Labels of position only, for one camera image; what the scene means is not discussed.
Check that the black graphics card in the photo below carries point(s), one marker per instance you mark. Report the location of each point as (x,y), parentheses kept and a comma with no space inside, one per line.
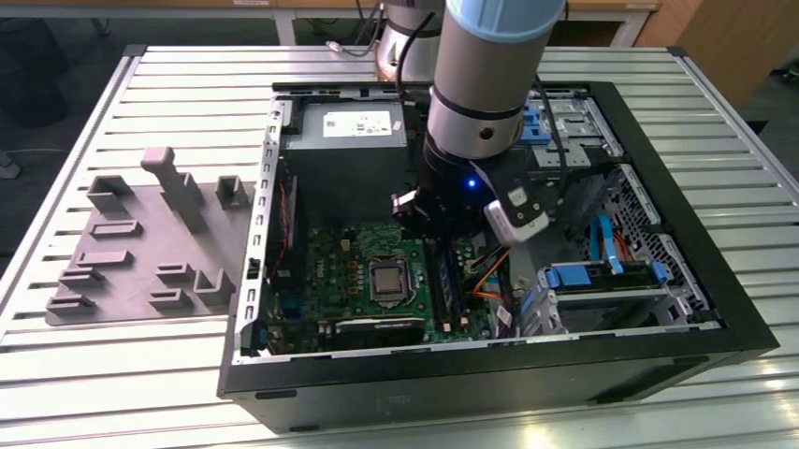
(375,327)

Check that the green motherboard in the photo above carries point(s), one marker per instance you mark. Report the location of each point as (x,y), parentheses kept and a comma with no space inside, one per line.
(331,255)

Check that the black table corner cap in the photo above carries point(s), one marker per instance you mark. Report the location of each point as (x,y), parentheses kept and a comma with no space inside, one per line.
(135,50)
(676,51)

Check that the hard disk in blue carrier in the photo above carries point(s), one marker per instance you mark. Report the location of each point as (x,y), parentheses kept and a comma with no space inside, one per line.
(571,277)

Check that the metal disk bay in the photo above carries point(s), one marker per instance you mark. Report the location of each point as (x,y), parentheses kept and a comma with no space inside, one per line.
(611,295)

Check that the RAM stick with blue label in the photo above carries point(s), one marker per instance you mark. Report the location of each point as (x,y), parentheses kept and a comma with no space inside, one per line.
(445,280)

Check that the grey parts rack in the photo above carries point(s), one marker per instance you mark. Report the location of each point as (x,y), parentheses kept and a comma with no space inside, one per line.
(156,299)

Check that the black PC case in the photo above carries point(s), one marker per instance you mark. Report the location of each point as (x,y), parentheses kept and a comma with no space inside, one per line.
(436,388)

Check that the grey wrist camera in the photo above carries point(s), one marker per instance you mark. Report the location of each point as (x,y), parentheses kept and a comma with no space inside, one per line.
(518,224)

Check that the black RAM slot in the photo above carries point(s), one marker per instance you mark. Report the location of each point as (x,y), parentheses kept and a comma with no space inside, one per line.
(435,262)

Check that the brown wooden cabinet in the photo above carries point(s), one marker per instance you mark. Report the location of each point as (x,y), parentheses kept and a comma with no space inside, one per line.
(718,47)

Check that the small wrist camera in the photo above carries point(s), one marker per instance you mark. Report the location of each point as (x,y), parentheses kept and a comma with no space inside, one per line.
(403,206)

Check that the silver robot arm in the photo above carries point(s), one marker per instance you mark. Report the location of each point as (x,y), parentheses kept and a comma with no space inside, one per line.
(487,70)

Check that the wooden desk with white frame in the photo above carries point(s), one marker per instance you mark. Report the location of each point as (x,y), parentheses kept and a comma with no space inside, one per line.
(592,7)

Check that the blue optical bay carrier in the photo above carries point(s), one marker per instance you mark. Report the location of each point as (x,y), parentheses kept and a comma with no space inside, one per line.
(536,133)

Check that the grey power supply unit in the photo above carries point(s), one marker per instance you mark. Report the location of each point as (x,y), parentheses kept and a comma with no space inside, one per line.
(343,178)

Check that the metal drive cage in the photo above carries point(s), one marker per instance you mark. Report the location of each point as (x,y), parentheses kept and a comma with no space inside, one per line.
(580,126)

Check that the silver CPU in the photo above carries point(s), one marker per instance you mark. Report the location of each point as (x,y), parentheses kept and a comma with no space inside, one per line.
(387,280)

